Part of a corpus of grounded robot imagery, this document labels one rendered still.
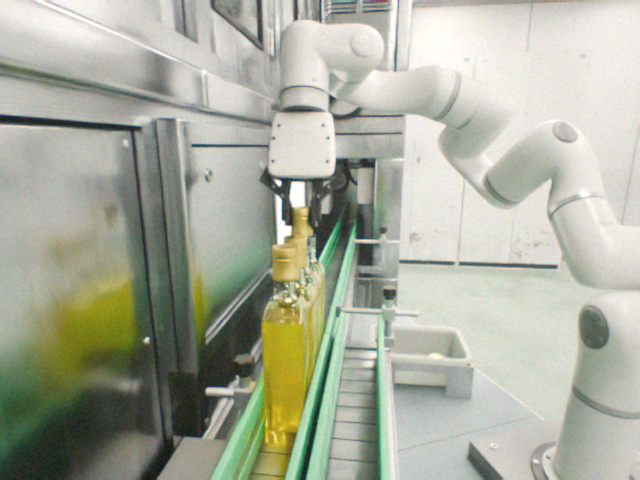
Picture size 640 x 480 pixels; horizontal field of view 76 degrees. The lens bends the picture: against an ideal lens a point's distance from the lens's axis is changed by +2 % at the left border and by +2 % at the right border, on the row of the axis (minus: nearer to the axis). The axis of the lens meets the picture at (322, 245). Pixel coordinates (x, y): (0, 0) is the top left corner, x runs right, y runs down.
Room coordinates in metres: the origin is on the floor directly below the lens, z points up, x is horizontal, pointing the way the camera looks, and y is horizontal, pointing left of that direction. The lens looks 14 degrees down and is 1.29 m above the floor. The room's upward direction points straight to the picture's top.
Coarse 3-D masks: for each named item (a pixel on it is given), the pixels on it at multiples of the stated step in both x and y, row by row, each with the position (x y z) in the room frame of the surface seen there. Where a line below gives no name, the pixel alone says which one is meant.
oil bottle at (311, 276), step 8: (312, 272) 0.62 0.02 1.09; (312, 280) 0.60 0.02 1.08; (320, 288) 0.64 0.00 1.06; (320, 296) 0.64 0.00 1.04; (320, 304) 0.64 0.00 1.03; (320, 312) 0.64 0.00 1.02; (320, 320) 0.64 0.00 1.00; (320, 328) 0.64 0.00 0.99; (320, 336) 0.64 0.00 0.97; (320, 344) 0.63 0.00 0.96
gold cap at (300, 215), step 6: (294, 210) 0.61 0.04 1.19; (300, 210) 0.61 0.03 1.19; (306, 210) 0.61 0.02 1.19; (294, 216) 0.61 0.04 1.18; (300, 216) 0.61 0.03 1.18; (306, 216) 0.61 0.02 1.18; (294, 222) 0.61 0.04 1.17; (300, 222) 0.61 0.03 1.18; (306, 222) 0.61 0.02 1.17; (294, 228) 0.61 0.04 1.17; (300, 228) 0.61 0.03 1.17; (306, 228) 0.61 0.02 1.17; (312, 228) 0.62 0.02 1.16; (306, 234) 0.61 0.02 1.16; (312, 234) 0.62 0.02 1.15
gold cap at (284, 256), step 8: (272, 248) 0.50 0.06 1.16; (280, 248) 0.50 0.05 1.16; (288, 248) 0.50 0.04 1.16; (296, 248) 0.50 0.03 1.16; (272, 256) 0.50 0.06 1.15; (280, 256) 0.50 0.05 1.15; (288, 256) 0.50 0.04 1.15; (296, 256) 0.50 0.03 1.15; (272, 264) 0.51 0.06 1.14; (280, 264) 0.50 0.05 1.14; (288, 264) 0.50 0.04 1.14; (296, 264) 0.50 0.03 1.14; (272, 272) 0.51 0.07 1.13; (280, 272) 0.50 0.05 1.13; (288, 272) 0.50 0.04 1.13; (296, 272) 0.50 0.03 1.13; (280, 280) 0.49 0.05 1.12; (288, 280) 0.49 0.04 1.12
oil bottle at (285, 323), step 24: (264, 312) 0.49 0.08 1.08; (288, 312) 0.49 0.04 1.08; (264, 336) 0.49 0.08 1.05; (288, 336) 0.48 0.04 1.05; (264, 360) 0.49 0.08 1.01; (288, 360) 0.48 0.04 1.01; (264, 384) 0.49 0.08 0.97; (288, 384) 0.48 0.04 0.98; (288, 408) 0.48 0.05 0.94; (288, 432) 0.48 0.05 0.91
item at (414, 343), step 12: (384, 324) 0.97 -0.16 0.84; (396, 324) 0.97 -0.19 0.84; (372, 336) 0.90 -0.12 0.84; (396, 336) 0.96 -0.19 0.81; (408, 336) 0.96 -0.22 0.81; (420, 336) 0.95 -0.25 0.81; (432, 336) 0.95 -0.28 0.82; (444, 336) 0.95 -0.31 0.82; (456, 336) 0.92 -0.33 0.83; (396, 348) 0.96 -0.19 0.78; (408, 348) 0.95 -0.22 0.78; (420, 348) 0.95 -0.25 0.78; (432, 348) 0.95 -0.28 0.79; (444, 348) 0.94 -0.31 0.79; (456, 348) 0.90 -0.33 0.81; (468, 348) 0.84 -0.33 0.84; (396, 360) 0.81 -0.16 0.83; (408, 360) 0.80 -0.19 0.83; (420, 360) 0.80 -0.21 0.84; (432, 360) 0.79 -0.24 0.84; (444, 360) 0.79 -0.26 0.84; (456, 360) 0.79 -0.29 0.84; (468, 360) 0.79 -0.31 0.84
